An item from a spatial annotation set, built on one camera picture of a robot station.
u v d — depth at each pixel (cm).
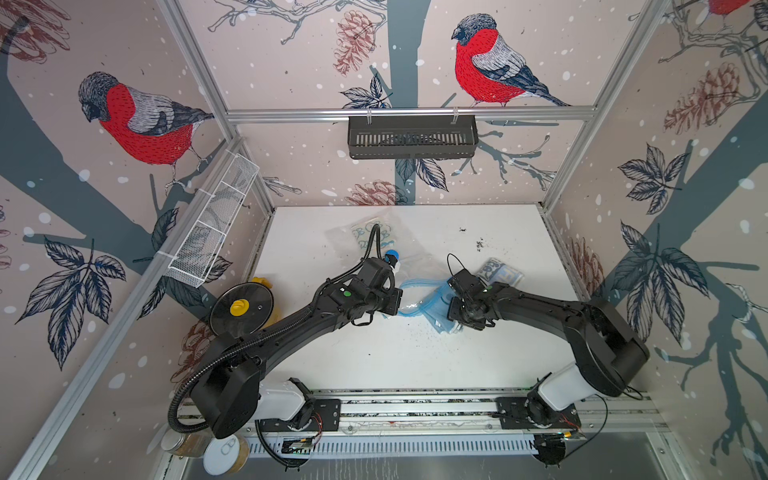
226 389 40
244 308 79
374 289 63
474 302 67
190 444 63
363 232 111
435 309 90
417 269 92
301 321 49
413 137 104
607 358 44
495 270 98
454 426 73
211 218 92
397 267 76
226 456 65
